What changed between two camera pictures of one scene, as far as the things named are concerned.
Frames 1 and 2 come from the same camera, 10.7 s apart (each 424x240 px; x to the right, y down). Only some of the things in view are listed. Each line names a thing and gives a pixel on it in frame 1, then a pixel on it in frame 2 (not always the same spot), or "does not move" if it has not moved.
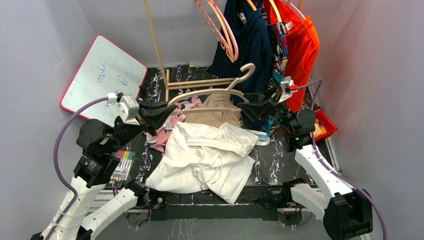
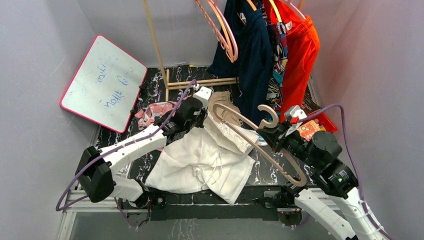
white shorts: x=214 y=156 does not move
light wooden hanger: x=229 y=90 -> x=262 y=124
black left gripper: x=151 y=114 -> x=203 y=112
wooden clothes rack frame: x=194 y=83 does not move
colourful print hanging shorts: x=277 y=53 does not move
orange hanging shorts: x=303 y=46 does not move
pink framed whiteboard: x=105 y=69 does not move
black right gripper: x=261 y=102 -> x=270 y=135
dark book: x=308 y=100 does not move
